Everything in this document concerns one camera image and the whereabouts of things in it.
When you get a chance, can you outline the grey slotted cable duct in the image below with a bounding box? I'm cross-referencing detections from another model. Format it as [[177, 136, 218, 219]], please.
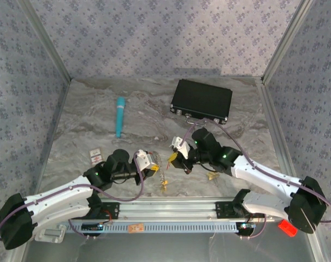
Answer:
[[66, 219, 253, 234]]

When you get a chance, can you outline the silver keyring chain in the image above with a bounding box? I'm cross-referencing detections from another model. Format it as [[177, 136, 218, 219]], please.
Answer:
[[151, 151, 168, 194]]

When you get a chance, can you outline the thin purple base cable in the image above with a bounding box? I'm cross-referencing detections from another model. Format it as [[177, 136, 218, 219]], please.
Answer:
[[68, 221, 98, 241], [240, 214, 267, 241]]

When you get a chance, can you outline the aluminium frame post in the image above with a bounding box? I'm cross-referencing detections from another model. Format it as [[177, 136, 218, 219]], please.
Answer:
[[17, 0, 73, 84], [261, 0, 316, 84]]

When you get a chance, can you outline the teal pen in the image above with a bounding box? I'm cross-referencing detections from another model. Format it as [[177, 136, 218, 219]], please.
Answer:
[[115, 97, 127, 139]]

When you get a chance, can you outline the black ribbed case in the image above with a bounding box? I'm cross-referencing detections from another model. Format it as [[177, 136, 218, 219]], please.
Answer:
[[169, 79, 234, 127]]

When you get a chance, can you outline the aluminium frame side bar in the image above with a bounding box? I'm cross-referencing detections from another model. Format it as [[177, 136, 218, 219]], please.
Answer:
[[31, 79, 71, 200], [257, 78, 299, 181]]

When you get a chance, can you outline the orange label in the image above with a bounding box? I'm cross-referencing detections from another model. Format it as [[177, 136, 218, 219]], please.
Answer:
[[128, 223, 145, 234]]

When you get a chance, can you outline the playing card box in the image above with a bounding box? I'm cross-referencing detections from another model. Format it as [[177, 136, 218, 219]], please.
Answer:
[[88, 147, 104, 166]]

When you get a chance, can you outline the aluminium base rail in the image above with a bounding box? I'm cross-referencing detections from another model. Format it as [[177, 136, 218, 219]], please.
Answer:
[[101, 198, 292, 219]]

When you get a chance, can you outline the red plastic block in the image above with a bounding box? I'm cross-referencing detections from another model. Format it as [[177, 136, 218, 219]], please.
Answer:
[[277, 219, 299, 237]]

